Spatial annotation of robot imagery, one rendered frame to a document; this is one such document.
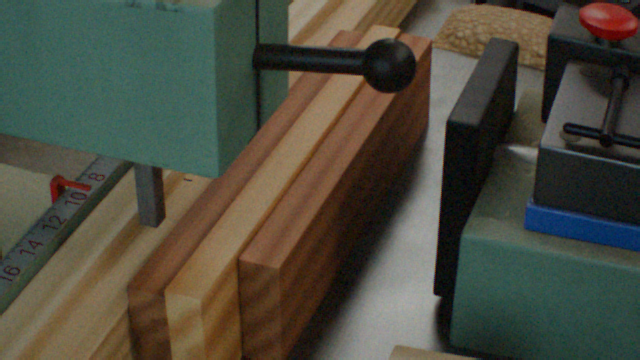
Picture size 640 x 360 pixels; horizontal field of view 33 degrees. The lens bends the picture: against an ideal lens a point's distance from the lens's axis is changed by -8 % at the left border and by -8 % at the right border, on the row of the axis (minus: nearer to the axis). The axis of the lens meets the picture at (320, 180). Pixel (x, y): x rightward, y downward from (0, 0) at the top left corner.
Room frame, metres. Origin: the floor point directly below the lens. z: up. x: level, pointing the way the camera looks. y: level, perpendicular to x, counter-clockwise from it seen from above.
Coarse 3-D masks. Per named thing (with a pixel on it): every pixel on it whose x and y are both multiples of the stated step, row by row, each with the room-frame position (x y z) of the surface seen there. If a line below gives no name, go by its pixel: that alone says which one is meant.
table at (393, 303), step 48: (432, 0) 0.75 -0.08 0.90; (432, 48) 0.67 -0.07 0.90; (432, 96) 0.60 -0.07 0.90; (432, 144) 0.55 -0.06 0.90; (432, 192) 0.50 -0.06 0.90; (384, 240) 0.46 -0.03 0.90; (432, 240) 0.46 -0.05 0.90; (336, 288) 0.42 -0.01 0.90; (384, 288) 0.42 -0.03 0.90; (432, 288) 0.42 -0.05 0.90; (336, 336) 0.39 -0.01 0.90; (384, 336) 0.38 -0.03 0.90; (432, 336) 0.38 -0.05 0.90
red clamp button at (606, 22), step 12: (588, 12) 0.46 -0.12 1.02; (600, 12) 0.46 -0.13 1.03; (612, 12) 0.46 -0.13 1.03; (624, 12) 0.46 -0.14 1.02; (588, 24) 0.45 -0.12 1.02; (600, 24) 0.45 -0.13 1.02; (612, 24) 0.45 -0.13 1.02; (624, 24) 0.45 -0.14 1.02; (636, 24) 0.46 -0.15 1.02; (600, 36) 0.45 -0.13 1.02; (612, 36) 0.45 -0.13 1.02; (624, 36) 0.45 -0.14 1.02
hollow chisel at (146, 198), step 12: (144, 168) 0.39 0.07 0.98; (156, 168) 0.40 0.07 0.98; (144, 180) 0.39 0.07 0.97; (156, 180) 0.40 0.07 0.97; (144, 192) 0.40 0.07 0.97; (156, 192) 0.40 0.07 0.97; (144, 204) 0.40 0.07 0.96; (156, 204) 0.39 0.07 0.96; (144, 216) 0.40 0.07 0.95; (156, 216) 0.39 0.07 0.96
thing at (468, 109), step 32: (480, 64) 0.46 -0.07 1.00; (512, 64) 0.47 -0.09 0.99; (480, 96) 0.43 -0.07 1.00; (512, 96) 0.48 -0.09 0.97; (448, 128) 0.41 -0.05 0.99; (480, 128) 0.40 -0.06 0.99; (448, 160) 0.41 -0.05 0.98; (480, 160) 0.41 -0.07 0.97; (448, 192) 0.41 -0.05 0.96; (448, 224) 0.41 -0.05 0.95; (448, 256) 0.41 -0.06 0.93; (448, 288) 0.40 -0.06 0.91
